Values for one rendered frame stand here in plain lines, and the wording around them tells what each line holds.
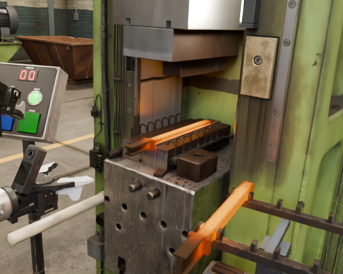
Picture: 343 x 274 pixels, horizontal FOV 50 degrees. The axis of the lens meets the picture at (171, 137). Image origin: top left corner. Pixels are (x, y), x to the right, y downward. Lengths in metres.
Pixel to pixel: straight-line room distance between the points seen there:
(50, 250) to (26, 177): 1.60
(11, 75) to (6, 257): 1.28
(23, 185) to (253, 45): 0.71
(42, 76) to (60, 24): 9.44
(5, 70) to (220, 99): 0.86
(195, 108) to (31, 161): 0.93
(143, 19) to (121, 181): 0.53
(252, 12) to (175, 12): 0.21
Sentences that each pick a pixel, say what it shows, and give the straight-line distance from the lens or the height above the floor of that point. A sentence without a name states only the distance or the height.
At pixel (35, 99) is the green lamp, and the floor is 1.09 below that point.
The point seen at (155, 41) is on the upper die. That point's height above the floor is 1.32.
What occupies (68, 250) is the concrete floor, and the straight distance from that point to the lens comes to 2.47.
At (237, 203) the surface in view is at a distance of 0.92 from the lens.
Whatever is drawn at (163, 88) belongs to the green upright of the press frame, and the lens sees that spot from 1.54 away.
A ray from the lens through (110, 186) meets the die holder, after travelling 1.33.
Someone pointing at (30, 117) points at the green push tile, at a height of 1.03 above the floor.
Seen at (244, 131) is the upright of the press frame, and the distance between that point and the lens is 1.18.
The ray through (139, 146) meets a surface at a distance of 1.17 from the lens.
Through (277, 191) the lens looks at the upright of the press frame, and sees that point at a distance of 1.20.
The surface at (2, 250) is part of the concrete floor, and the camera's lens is 2.57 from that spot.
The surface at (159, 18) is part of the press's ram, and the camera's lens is 1.15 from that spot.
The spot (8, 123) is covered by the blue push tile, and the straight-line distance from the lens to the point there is 1.48.
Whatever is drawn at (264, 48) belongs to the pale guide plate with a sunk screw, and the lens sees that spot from 1.10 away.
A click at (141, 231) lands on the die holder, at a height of 0.70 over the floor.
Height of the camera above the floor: 1.40
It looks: 18 degrees down
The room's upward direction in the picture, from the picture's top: 3 degrees clockwise
